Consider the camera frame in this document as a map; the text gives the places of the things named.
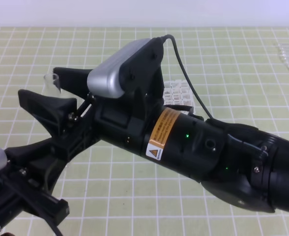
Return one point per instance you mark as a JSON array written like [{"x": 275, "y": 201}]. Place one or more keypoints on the white plastic test tube rack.
[{"x": 178, "y": 92}]

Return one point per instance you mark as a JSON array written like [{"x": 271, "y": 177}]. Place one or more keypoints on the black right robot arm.
[{"x": 239, "y": 164}]

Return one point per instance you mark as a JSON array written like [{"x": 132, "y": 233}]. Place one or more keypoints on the green checkered tablecloth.
[{"x": 238, "y": 73}]

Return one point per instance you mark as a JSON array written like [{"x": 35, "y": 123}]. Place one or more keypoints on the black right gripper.
[{"x": 126, "y": 122}]

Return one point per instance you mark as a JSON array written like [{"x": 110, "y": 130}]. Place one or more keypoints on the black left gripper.
[{"x": 29, "y": 178}]

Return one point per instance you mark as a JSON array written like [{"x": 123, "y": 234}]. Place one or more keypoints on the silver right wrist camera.
[{"x": 135, "y": 66}]

